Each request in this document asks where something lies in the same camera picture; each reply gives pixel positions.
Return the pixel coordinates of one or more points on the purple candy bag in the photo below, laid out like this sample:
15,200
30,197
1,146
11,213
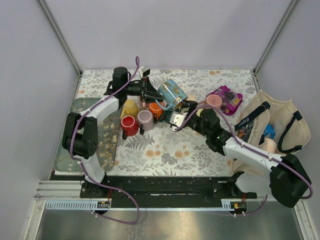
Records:
231,100

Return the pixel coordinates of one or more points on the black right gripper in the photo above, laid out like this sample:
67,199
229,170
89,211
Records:
192,105

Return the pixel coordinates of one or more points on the dark teal mug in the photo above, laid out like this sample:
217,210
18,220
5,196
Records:
165,116

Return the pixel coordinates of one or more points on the blue floral mug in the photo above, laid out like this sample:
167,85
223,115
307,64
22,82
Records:
173,95

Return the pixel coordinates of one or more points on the lilac mug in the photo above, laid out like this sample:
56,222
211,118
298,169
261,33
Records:
145,120

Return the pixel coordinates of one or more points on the cream canvas tote bag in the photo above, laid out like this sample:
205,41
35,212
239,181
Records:
291,132

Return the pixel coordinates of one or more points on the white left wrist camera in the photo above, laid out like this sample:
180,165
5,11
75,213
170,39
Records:
144,71

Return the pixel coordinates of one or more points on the blue packet inside bag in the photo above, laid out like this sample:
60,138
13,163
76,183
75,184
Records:
269,131

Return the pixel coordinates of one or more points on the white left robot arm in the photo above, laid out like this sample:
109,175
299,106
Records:
80,137

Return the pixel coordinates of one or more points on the yellow mug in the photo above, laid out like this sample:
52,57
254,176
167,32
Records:
130,108

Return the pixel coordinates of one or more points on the white cable duct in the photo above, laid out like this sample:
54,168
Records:
91,205

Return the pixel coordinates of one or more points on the pink mug inside bag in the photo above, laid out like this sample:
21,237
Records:
269,145

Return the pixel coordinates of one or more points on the red mug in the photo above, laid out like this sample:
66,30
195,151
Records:
129,126

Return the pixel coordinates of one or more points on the pink floral mug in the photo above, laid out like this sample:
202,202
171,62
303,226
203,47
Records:
213,100

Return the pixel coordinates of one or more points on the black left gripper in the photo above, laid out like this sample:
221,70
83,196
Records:
150,94

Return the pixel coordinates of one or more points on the orange mug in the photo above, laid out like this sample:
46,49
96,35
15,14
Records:
156,110

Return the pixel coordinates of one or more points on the light green faceted mug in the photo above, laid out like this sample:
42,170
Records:
198,113

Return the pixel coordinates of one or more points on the cream floral mug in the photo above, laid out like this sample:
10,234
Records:
191,97

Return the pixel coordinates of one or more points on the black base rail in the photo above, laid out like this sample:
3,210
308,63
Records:
222,187

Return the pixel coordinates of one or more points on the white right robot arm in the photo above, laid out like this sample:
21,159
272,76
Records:
283,176

